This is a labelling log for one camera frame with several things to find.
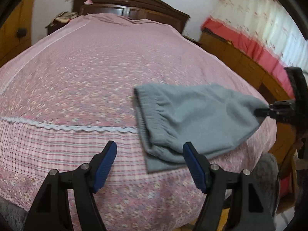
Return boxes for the wooden wardrobe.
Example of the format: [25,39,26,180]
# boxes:
[0,0,37,68]

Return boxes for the dark wooden nightstand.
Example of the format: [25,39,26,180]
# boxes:
[46,20,71,35]

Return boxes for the long low wooden cabinet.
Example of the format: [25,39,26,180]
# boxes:
[200,28,297,156]

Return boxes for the grey fluffy rug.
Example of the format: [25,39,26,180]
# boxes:
[250,153,281,231]

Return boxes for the cream and red curtain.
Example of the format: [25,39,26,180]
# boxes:
[201,0,308,98]

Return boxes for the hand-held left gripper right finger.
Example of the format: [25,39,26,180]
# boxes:
[182,142,275,231]

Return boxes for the dark wooden headboard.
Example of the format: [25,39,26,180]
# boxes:
[72,0,190,35]

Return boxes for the grey pants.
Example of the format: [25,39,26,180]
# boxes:
[134,83,269,173]

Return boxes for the pink floral bedspread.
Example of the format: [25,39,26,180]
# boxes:
[0,13,277,231]

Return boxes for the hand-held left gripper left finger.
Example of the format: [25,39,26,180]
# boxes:
[24,141,118,231]

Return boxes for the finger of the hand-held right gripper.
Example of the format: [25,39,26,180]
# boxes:
[254,100,297,124]

